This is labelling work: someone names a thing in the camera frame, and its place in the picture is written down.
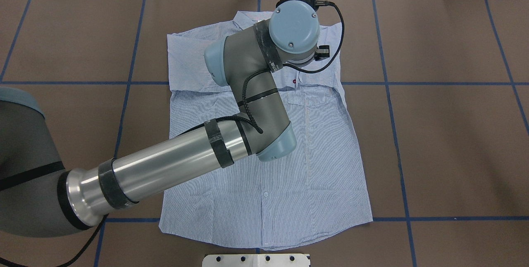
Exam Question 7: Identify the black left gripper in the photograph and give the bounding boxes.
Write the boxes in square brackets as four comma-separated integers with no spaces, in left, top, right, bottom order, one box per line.
[313,45,331,62]

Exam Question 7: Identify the light blue striped shirt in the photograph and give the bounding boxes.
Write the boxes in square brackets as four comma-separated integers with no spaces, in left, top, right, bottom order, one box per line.
[159,11,373,250]

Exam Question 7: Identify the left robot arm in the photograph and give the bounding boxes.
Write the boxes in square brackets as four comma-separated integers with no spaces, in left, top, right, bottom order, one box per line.
[1,0,339,238]

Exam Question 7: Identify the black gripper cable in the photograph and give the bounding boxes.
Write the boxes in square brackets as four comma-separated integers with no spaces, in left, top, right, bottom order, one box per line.
[285,2,345,74]

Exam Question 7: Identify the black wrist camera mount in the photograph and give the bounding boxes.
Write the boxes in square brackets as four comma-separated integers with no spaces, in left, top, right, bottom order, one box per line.
[275,0,331,12]

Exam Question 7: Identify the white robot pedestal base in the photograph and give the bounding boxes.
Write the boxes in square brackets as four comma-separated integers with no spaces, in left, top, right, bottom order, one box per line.
[202,253,311,267]

